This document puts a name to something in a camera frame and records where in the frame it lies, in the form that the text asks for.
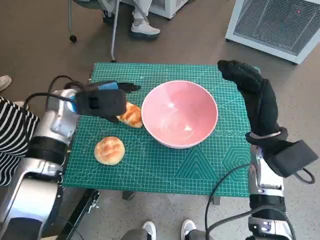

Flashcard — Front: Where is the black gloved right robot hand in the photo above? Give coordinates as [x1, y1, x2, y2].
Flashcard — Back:
[216, 59, 288, 139]

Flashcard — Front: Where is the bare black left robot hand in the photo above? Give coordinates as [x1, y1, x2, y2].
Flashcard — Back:
[96, 80, 142, 124]

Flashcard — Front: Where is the glazed twisted toy bread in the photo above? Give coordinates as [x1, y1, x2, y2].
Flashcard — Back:
[116, 101, 144, 129]

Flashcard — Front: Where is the round toy bread bun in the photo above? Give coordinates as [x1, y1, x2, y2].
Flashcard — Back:
[93, 136, 126, 166]

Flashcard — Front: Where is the pink bowl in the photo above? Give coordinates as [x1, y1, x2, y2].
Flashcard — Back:
[141, 79, 219, 150]

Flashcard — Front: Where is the grey wheeled chair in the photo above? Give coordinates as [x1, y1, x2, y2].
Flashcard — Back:
[67, 0, 121, 63]

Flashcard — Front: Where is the seated person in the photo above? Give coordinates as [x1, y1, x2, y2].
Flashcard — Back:
[128, 0, 161, 41]

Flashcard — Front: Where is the white vented cabinet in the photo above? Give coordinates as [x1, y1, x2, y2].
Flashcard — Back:
[224, 0, 320, 65]

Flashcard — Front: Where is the white appliance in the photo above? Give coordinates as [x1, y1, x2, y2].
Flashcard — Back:
[148, 0, 195, 20]

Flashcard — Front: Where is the green cutting mat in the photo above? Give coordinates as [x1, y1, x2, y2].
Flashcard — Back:
[61, 62, 253, 197]

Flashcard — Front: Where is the black metal bar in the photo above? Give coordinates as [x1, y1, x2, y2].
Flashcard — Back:
[64, 189, 101, 240]

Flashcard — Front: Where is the white sneaker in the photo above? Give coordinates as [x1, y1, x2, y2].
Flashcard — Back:
[141, 220, 158, 240]
[181, 219, 197, 237]

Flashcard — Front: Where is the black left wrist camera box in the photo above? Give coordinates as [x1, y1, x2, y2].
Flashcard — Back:
[75, 86, 128, 118]

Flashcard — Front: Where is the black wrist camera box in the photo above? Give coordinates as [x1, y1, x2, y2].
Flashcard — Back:
[75, 86, 128, 118]
[264, 139, 320, 178]

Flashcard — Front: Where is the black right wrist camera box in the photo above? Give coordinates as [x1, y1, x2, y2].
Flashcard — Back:
[264, 139, 320, 178]

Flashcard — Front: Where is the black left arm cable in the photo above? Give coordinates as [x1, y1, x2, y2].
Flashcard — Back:
[23, 74, 85, 107]

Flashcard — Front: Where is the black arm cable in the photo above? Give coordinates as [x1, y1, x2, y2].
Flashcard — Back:
[23, 74, 85, 107]
[204, 163, 252, 240]

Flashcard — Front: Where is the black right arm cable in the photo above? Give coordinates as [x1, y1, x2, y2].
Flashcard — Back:
[204, 163, 252, 240]

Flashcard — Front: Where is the black cable loop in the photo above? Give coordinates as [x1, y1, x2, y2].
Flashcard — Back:
[293, 167, 316, 185]

